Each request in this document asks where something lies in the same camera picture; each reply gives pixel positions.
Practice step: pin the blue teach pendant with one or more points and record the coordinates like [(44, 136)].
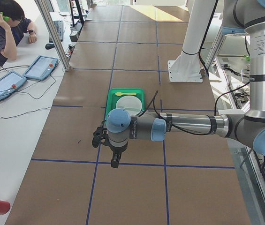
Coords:
[(41, 68), (9, 83)]

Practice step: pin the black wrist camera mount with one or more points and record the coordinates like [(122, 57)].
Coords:
[(100, 136)]

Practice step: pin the black computer mouse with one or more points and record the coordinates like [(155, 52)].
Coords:
[(49, 46)]

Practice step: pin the seated person in purple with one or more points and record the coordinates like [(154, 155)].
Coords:
[(12, 32)]

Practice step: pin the aluminium frame post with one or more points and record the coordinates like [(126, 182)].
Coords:
[(43, 8)]

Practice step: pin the black keyboard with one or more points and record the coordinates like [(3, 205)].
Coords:
[(58, 24)]

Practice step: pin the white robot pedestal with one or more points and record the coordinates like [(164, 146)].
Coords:
[(186, 68)]

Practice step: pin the near blue teach pendant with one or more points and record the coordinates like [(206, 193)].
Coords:
[(9, 83)]

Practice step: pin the green plastic tray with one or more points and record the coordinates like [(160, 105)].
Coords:
[(112, 98)]

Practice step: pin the pale mint plastic fork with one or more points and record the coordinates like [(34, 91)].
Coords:
[(131, 109)]

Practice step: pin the white round plate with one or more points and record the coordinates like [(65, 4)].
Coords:
[(131, 102)]

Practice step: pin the green phone handset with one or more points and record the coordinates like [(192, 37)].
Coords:
[(5, 18)]

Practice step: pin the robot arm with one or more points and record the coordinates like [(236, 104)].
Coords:
[(249, 129)]

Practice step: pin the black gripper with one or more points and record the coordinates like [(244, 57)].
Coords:
[(117, 150)]

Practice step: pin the yellow plastic spoon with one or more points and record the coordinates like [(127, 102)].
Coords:
[(125, 93)]

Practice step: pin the far blue teach pendant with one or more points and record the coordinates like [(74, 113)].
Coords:
[(41, 68)]

